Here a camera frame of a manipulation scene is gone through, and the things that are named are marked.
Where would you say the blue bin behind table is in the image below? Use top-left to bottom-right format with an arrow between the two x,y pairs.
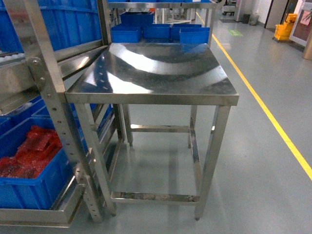
179,27 -> 210,44

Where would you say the stainless steel shelf rack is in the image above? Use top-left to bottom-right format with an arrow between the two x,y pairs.
0,0 -> 124,227

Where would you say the large blue bin upper shelf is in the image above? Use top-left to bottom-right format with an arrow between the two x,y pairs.
0,0 -> 101,52

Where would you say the blue bin with red parts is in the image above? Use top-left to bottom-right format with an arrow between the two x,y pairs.
0,117 -> 73,210

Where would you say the small stainless steel table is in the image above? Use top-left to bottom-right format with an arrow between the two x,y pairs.
65,43 -> 239,220

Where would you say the red plastic parts pile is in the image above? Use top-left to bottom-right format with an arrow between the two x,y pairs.
0,125 -> 62,178

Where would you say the yellow mop bucket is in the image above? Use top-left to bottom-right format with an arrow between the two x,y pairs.
274,13 -> 298,41

